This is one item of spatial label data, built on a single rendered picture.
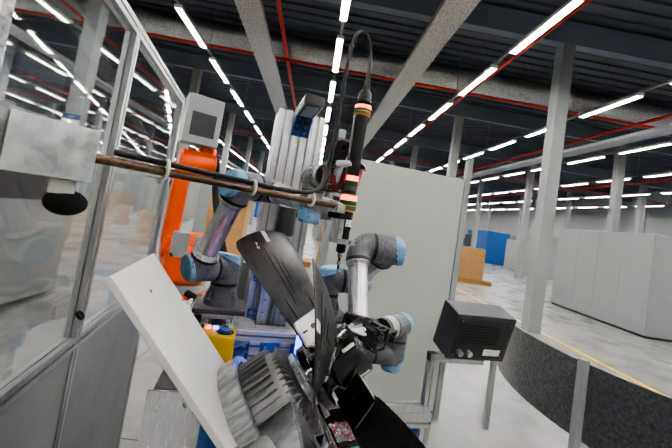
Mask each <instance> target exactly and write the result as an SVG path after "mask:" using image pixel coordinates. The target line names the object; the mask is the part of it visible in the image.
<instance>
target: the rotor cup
mask: <svg viewBox="0 0 672 448"><path fill-rule="evenodd" d="M337 331H338V332H337V336H338V347H337V348H336V352H335V355H334V356H335V357H336V358H335V362H332V366H331V370H330V371H331V372H330V375H329V377H328V380H327V381H326V382H323V383H322V385H321V386H320V388H319V391H318V394H317V396H318V398H319V399H320V401H321V402H322V404H323V405H324V406H325V408H326V409H327V410H329V411H330V410H331V409H333V408H334V407H335V406H336V402H335V399H334V397H333V395H332V393H333V391H334V390H335V389H336V388H338V387H341V388H342V389H344V390H346V388H347V387H348V385H349V384H350V382H351V381H352V379H353V378H354V376H355V375H356V373H359V375H362V374H364V373H365V372H366V371H368V370H369V369H370V371H369V372H368V373H367V374H369V373H370V372H371V371H372V370H373V365H372V363H371V361H370V359H369V357H368V356H367V354H366V352H365V351H364V349H363V348H362V346H361V344H360V343H359V341H358V340H357V338H356V337H355V335H354V334H353V332H352V331H351V329H350V328H349V327H348V325H347V324H345V323H344V324H341V326H339V327H338V328H337ZM352 342H353V343H354V344H355V345H354V346H353V347H351V348H350V349H349V350H347V351H346V352H344V353H343V352H342V350H343V349H344V348H345V347H347V346H348V345H350V344H351V343H352ZM295 353H296V356H297V358H298V361H299V363H300V365H301V367H302V369H303V371H304V373H305V375H306V377H307V379H308V380H309V382H310V384H311V386H312V388H313V389H314V361H315V352H313V353H312V354H310V353H308V351H307V350H306V349H305V347H303V346H300V347H299V348H297V349H296V350H295ZM367 374H365V375H364V376H363V377H365V376H366V375H367ZM363 377H362V378H363Z"/></svg>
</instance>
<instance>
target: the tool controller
mask: <svg viewBox="0 0 672 448"><path fill-rule="evenodd" d="M515 324H516V319H515V318H514V317H512V316H511V315H510V314H509V313H508V312H507V311H505V310H504V309H503V308H502V307H501V306H498V305H489V304H481V303H472V302H463V301H454V300H445V302H444V305H443V308H442V312H441V315H440V318H439V321H438V325H437V328H436V331H435V334H434V338H433V342H434V343H435V344H436V346H437V347H438V348H439V350H440V351H441V352H442V353H443V354H444V357H445V358H456V359H470V360H484V361H499V362H502V361H503V358H504V355H505V352H506V349H507V347H508V344H509V341H510V338H511V335H512V332H513V330H514V327H515Z"/></svg>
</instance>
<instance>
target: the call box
mask: <svg viewBox="0 0 672 448"><path fill-rule="evenodd" d="M205 327H206V326H204V328H203V330H204V331H205V333H206V335H207V336H208V338H209V339H210V341H211V342H212V344H213V345H214V347H215V348H216V350H217V352H218V353H219V355H220V356H221V358H222V359H223V361H224V362H225V363H227V362H228V361H230V360H231V359H232V355H233V349H234V343H235V336H236V329H235V328H231V329H232V332H231V333H230V334H223V333H220V332H219V329H220V328H221V327H219V328H218V329H213V326H211V329H209V328H205Z"/></svg>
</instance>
